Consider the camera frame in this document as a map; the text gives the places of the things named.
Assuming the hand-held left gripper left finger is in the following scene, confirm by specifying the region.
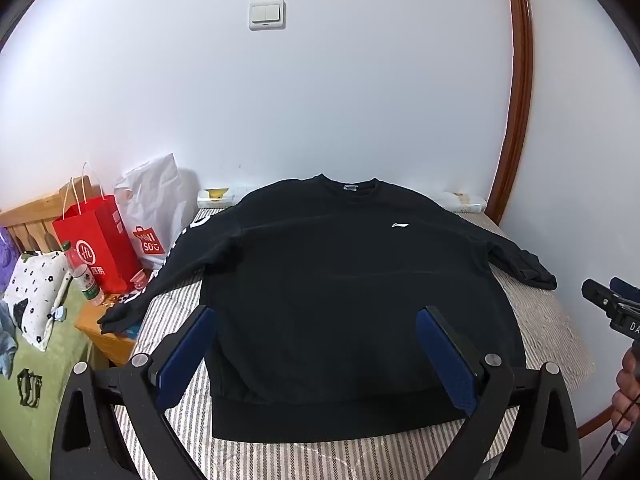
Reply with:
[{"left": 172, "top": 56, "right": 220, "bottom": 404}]
[{"left": 50, "top": 305, "right": 218, "bottom": 480}]

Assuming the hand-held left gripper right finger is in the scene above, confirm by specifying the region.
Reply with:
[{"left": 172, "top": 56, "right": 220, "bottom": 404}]
[{"left": 416, "top": 305, "right": 583, "bottom": 480}]

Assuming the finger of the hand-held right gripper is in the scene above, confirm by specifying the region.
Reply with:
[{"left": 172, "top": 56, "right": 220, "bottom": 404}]
[
  {"left": 609, "top": 276, "right": 640, "bottom": 306},
  {"left": 581, "top": 279, "right": 625, "bottom": 320}
]

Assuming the black sweatshirt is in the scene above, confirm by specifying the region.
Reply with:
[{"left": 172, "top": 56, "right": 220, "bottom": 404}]
[{"left": 96, "top": 173, "right": 558, "bottom": 443}]

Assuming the person's right hand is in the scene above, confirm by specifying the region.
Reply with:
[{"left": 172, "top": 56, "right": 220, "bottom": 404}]
[{"left": 611, "top": 347, "right": 640, "bottom": 433}]

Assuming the orange wooden nightstand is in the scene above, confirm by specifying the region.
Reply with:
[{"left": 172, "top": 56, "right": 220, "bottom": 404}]
[{"left": 75, "top": 290, "right": 146, "bottom": 367}]

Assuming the green bedsheet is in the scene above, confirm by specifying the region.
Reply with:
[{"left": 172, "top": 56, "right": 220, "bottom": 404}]
[{"left": 0, "top": 280, "right": 96, "bottom": 461}]

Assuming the clear plastic bottle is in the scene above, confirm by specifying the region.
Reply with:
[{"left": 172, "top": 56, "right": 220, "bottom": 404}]
[{"left": 61, "top": 241, "right": 106, "bottom": 307}]

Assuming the red paper bag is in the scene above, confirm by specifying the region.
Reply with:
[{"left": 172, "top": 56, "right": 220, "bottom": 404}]
[{"left": 52, "top": 162, "right": 143, "bottom": 295}]

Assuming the black clip on bed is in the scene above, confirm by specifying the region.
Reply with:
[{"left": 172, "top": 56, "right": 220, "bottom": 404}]
[{"left": 16, "top": 369, "right": 43, "bottom": 408}]

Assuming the white flower print pillow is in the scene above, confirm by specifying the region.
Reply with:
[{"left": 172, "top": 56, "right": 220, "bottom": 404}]
[{"left": 2, "top": 250, "right": 73, "bottom": 352}]

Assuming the white Miniso plastic bag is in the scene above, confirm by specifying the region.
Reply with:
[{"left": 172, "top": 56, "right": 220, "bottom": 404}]
[{"left": 114, "top": 152, "right": 182, "bottom": 271}]

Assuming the blue denim cloth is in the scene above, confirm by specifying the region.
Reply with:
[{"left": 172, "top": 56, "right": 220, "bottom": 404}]
[{"left": 0, "top": 302, "right": 20, "bottom": 378}]

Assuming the purple cloth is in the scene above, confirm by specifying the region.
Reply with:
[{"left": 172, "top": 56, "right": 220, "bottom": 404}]
[{"left": 0, "top": 227, "right": 23, "bottom": 293}]

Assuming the wooden headboard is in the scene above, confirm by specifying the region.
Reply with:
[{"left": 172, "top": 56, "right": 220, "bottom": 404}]
[{"left": 0, "top": 175, "right": 93, "bottom": 256}]

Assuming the black cable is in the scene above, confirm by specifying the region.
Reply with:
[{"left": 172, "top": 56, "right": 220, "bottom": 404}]
[{"left": 582, "top": 392, "right": 640, "bottom": 480}]

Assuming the brown wooden door frame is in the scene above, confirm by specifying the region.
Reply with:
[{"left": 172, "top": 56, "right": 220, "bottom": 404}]
[{"left": 487, "top": 0, "right": 533, "bottom": 226}]

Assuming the white light switch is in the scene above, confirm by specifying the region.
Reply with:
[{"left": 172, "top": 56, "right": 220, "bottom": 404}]
[{"left": 248, "top": 0, "right": 287, "bottom": 31}]

